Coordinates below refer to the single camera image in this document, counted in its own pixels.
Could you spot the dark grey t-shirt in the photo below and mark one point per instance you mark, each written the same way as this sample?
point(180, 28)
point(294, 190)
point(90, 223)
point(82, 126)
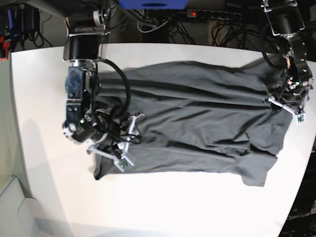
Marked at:
point(206, 118)

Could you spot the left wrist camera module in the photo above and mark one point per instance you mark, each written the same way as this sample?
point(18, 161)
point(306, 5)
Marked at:
point(300, 118)

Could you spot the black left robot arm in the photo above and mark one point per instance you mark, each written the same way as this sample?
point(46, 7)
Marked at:
point(286, 24)

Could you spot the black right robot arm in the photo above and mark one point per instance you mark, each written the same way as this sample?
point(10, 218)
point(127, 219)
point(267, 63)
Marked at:
point(109, 131)

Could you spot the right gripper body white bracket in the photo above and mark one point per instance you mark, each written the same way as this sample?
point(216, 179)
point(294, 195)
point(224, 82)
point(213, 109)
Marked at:
point(120, 150)

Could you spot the blue box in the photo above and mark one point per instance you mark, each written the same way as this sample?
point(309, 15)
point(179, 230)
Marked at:
point(153, 4)

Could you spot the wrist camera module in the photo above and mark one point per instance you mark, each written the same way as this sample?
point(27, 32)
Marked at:
point(300, 118)
point(122, 164)

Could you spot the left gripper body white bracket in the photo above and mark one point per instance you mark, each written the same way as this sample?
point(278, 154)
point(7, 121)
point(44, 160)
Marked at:
point(293, 107)

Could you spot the red black object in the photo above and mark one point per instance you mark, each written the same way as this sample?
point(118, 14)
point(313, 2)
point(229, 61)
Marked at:
point(4, 47)

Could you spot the black power strip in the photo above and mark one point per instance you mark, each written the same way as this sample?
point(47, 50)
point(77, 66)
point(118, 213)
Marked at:
point(212, 15)

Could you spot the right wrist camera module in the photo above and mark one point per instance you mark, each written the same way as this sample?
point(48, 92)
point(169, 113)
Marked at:
point(122, 164)

